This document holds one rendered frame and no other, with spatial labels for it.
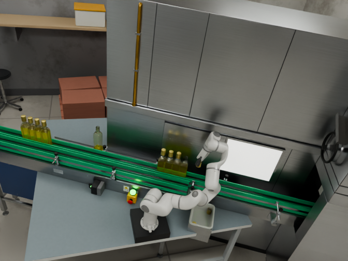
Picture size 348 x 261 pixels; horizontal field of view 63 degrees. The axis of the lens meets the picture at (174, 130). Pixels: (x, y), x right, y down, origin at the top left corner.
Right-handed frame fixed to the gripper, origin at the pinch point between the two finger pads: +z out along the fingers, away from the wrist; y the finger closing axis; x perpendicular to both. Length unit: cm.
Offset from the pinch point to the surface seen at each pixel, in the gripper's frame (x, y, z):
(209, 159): 3.0, -18.1, 6.0
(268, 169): 43, -34, -8
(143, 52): -69, 6, -51
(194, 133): -15.8, -11.0, -10.3
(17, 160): -117, 59, 65
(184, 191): 3.2, 9.2, 23.5
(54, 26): -259, -86, 39
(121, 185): -38, 28, 43
